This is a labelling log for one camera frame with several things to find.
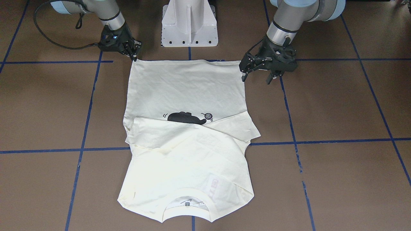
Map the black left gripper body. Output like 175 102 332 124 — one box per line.
239 35 298 74

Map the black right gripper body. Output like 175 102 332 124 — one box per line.
97 23 142 56

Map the cream long sleeve shirt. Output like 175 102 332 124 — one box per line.
118 60 260 223

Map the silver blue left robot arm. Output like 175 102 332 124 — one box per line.
239 0 345 84

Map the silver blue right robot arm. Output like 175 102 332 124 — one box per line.
50 0 142 61

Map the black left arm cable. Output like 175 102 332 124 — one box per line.
247 38 267 56

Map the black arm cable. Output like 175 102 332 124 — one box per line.
33 0 103 50
247 38 267 56

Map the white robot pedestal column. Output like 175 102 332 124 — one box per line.
161 0 219 48

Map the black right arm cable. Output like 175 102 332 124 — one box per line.
33 0 103 50

